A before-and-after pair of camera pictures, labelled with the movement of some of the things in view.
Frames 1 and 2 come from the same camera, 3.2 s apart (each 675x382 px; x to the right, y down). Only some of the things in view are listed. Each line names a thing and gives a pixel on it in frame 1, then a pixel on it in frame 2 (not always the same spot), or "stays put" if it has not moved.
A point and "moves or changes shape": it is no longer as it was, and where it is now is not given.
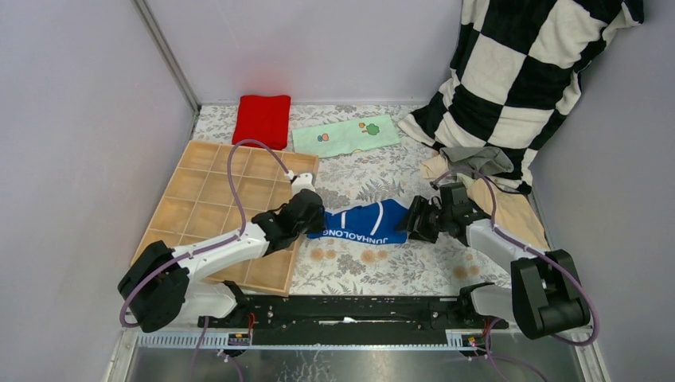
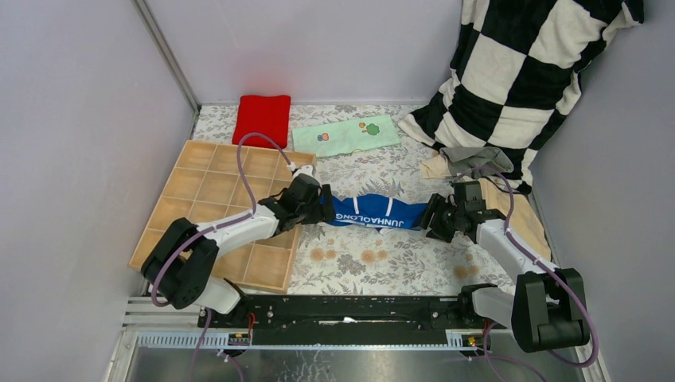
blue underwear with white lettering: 383,221 moves or changes shape
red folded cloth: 265,118 stays put
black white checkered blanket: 516,67 stays put
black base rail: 413,319 stays put
